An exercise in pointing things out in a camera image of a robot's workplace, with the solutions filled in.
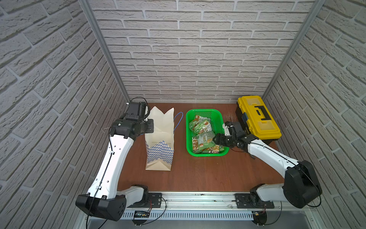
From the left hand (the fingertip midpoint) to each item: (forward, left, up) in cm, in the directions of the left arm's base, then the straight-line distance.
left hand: (145, 122), depth 73 cm
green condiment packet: (0, -35, -20) cm, 40 cm away
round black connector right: (-40, -59, -27) cm, 76 cm away
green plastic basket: (+17, -45, -23) cm, 54 cm away
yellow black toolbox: (+9, -66, -9) cm, 67 cm away
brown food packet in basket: (-5, -39, -21) cm, 45 cm away
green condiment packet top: (+12, -32, -20) cm, 40 cm away
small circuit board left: (-37, +2, -30) cm, 48 cm away
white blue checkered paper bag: (-12, -9, -2) cm, 15 cm away
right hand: (0, -43, -17) cm, 46 cm away
